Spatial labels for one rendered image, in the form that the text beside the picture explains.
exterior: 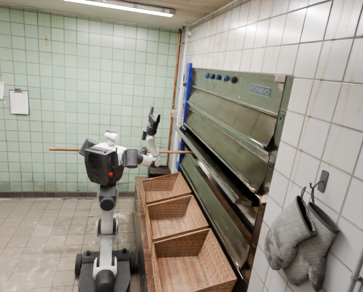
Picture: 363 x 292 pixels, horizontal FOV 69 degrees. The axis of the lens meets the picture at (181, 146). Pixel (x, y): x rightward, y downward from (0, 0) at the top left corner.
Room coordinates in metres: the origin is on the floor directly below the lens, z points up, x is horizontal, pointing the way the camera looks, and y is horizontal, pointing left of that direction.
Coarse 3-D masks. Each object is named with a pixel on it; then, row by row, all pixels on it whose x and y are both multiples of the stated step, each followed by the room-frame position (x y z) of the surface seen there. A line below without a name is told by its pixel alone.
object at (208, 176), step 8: (200, 168) 2.42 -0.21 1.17; (208, 176) 2.20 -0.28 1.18; (216, 184) 2.04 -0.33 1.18; (216, 192) 1.96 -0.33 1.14; (224, 192) 1.90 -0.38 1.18; (224, 200) 1.79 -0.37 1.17; (232, 208) 1.66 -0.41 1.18; (240, 216) 1.57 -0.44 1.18; (240, 224) 1.51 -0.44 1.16; (248, 224) 1.48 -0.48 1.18; (248, 232) 1.40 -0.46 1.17
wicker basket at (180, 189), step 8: (160, 176) 2.99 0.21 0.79; (144, 184) 2.94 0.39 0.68; (152, 184) 2.97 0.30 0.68; (160, 184) 2.99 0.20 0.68; (168, 184) 3.02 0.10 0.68; (176, 184) 2.98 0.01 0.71; (184, 184) 2.77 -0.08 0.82; (144, 192) 2.62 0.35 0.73; (152, 192) 2.93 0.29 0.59; (168, 192) 2.98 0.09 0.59; (176, 192) 2.88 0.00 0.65; (184, 192) 2.67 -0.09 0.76; (144, 200) 2.55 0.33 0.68; (152, 200) 2.73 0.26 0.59; (160, 200) 2.45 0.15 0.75; (144, 208) 2.50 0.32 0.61
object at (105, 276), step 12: (84, 252) 2.21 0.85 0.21; (96, 252) 2.26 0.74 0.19; (120, 252) 2.27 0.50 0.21; (84, 264) 2.10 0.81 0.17; (120, 264) 2.15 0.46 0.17; (84, 276) 1.95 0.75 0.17; (96, 276) 1.82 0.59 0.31; (108, 276) 1.79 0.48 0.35; (120, 276) 2.00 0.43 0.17; (84, 288) 1.83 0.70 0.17; (96, 288) 1.71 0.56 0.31; (108, 288) 1.72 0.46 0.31; (120, 288) 1.87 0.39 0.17
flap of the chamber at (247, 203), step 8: (176, 128) 2.99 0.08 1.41; (192, 136) 2.76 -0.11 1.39; (200, 144) 2.47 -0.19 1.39; (200, 152) 2.16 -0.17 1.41; (208, 152) 2.23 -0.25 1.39; (200, 160) 1.98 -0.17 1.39; (208, 160) 1.98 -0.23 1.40; (216, 160) 2.03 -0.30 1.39; (208, 168) 1.79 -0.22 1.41; (216, 168) 1.83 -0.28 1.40; (224, 168) 1.88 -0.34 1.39; (216, 176) 1.65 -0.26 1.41; (224, 176) 1.69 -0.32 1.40; (232, 176) 1.73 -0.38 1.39; (232, 184) 1.57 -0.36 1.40; (240, 184) 1.61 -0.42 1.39; (240, 192) 1.46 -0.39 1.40; (248, 192) 1.50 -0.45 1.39; (232, 200) 1.35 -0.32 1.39; (240, 200) 1.34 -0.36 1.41; (248, 200) 1.37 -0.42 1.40; (256, 200) 1.40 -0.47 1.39
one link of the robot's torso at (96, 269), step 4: (96, 260) 1.98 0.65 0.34; (116, 260) 2.03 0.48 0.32; (96, 264) 1.94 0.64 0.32; (116, 264) 1.98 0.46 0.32; (96, 268) 1.88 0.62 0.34; (100, 268) 1.89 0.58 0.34; (104, 268) 1.89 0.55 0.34; (108, 268) 1.90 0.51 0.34; (112, 268) 1.91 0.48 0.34; (116, 268) 1.93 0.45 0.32; (96, 272) 1.86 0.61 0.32; (116, 272) 1.91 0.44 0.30
